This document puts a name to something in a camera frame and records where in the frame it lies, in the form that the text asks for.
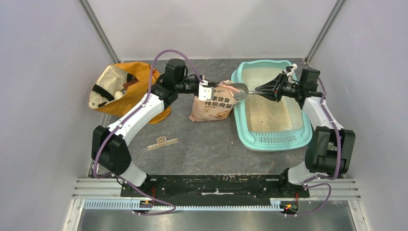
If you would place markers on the metal litter scoop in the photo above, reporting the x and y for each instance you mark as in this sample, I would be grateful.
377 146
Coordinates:
240 91

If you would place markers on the aluminium frame rail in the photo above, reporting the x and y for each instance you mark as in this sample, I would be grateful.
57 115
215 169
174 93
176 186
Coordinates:
117 194

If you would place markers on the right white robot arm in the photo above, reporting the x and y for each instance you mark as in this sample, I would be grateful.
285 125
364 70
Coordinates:
330 149

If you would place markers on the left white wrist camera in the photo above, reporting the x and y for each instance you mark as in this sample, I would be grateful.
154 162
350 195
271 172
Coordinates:
205 91

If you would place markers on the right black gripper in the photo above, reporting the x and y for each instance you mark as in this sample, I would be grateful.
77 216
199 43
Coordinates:
273 89

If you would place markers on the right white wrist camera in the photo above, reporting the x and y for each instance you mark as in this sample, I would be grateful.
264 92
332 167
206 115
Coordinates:
289 70

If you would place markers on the pink cat litter bag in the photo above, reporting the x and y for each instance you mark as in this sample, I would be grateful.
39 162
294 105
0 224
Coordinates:
217 108

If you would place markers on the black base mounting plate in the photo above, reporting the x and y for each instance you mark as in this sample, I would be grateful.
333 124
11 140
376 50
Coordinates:
219 190

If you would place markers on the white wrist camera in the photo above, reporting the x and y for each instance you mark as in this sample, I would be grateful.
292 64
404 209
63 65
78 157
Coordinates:
205 91
289 70

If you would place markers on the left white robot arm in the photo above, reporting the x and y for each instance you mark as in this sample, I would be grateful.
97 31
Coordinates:
110 143

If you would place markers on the teal litter box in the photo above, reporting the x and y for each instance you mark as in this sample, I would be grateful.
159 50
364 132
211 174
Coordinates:
265 125

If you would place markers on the orange cloth bag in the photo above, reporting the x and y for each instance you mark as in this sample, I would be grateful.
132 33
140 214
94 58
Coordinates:
120 87

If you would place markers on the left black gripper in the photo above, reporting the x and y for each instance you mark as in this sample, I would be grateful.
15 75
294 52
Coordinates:
198 83

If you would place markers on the wooden bag clip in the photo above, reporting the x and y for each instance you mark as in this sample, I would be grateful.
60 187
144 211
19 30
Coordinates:
161 142

